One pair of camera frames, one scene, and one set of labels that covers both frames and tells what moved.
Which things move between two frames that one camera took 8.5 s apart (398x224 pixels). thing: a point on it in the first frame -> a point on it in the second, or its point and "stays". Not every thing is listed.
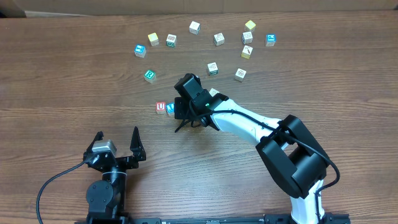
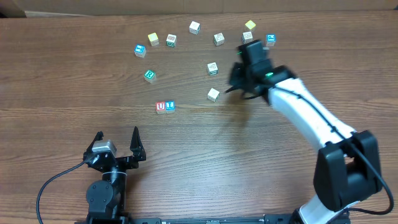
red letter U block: [160, 107] stays
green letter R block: [150, 76] stays
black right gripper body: [192, 107] -> [252, 72]
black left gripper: [138, 154] stays
